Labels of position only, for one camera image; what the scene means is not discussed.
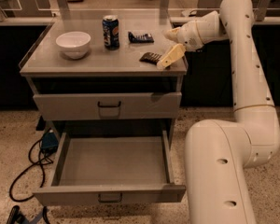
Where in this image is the black counter cabinet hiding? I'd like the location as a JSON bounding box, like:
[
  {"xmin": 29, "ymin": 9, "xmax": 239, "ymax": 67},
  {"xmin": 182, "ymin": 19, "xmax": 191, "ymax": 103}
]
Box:
[
  {"xmin": 0, "ymin": 25, "xmax": 45, "ymax": 110},
  {"xmin": 181, "ymin": 25, "xmax": 280, "ymax": 106}
]

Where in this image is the black counter cabinet left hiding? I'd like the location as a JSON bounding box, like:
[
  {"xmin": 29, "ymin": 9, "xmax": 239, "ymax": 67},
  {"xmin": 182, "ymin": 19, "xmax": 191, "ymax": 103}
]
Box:
[{"xmin": 0, "ymin": 25, "xmax": 45, "ymax": 110}]

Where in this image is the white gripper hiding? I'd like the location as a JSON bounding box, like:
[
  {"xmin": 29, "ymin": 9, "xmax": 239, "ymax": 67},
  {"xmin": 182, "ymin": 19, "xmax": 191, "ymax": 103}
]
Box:
[{"xmin": 157, "ymin": 11, "xmax": 221, "ymax": 70}]

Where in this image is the black counter cabinet right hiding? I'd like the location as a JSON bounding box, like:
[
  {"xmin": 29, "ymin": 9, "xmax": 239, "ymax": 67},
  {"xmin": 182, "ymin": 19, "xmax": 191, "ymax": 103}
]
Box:
[{"xmin": 181, "ymin": 25, "xmax": 280, "ymax": 106}]

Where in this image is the black floor cable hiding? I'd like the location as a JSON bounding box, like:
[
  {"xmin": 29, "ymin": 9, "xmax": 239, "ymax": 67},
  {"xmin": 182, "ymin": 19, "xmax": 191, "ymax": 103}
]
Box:
[{"xmin": 8, "ymin": 138, "xmax": 55, "ymax": 203}]

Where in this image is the grey metal drawer cabinet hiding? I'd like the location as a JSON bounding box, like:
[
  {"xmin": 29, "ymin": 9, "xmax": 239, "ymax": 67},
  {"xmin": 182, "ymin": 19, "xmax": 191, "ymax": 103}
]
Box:
[{"xmin": 21, "ymin": 9, "xmax": 187, "ymax": 136}]

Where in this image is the black object bottom left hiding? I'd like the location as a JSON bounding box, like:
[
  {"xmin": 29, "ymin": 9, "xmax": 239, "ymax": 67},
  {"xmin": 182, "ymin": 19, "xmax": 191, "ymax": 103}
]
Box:
[{"xmin": 6, "ymin": 204, "xmax": 51, "ymax": 224}]

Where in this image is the blue pepsi can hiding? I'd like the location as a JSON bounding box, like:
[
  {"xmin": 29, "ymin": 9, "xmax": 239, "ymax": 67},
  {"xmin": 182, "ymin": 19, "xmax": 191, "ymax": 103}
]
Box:
[{"xmin": 102, "ymin": 15, "xmax": 119, "ymax": 50}]

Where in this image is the blue snack wrapper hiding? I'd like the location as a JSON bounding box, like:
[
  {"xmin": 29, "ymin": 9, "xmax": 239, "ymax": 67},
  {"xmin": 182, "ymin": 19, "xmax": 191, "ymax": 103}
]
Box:
[{"xmin": 128, "ymin": 32, "xmax": 154, "ymax": 43}]

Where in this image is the brown rxbar chocolate bar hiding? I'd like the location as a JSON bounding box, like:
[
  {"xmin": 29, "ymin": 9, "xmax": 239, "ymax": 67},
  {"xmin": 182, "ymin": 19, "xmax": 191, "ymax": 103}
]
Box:
[{"xmin": 139, "ymin": 52, "xmax": 161, "ymax": 64}]

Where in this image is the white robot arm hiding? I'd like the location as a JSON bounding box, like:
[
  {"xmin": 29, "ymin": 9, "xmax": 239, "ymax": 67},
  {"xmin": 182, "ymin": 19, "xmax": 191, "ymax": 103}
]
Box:
[{"xmin": 157, "ymin": 0, "xmax": 280, "ymax": 224}]

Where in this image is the open grey middle drawer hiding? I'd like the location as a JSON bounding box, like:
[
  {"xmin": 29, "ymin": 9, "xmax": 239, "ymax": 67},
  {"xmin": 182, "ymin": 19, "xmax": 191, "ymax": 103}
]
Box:
[{"xmin": 34, "ymin": 133, "xmax": 186, "ymax": 206}]

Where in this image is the closed grey upper drawer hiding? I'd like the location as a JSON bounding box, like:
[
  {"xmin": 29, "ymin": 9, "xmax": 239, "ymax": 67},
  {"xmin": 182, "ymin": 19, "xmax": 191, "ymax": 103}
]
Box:
[{"xmin": 34, "ymin": 92, "xmax": 181, "ymax": 120}]

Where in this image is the white ceramic bowl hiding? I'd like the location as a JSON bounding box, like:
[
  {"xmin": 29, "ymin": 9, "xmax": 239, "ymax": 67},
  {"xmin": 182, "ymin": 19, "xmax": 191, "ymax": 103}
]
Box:
[{"xmin": 55, "ymin": 31, "xmax": 91, "ymax": 60}]

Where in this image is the blue power box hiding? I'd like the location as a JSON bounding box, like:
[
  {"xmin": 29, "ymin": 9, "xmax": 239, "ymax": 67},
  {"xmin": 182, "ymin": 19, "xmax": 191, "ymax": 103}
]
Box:
[{"xmin": 40, "ymin": 132, "xmax": 59, "ymax": 153}]

